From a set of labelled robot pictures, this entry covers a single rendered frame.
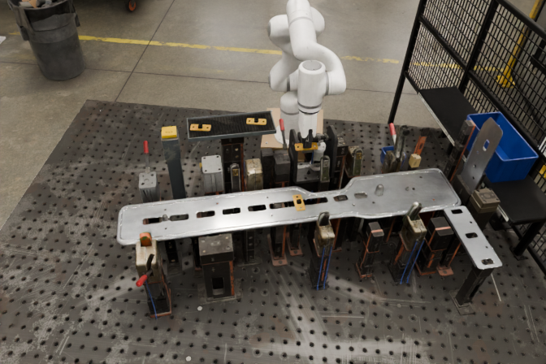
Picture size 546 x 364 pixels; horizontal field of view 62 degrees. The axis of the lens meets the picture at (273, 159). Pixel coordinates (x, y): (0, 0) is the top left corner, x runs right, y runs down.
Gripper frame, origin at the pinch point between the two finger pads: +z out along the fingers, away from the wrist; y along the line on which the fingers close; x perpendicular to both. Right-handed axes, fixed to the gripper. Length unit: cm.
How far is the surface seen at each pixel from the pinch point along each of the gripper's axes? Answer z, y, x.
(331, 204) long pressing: 30.6, 4.6, 10.9
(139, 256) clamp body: 23, 27, -61
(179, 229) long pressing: 29, 12, -49
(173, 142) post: 16, -23, -51
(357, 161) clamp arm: 25.3, -13.7, 25.5
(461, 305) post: 60, 38, 61
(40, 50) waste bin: 91, -245, -187
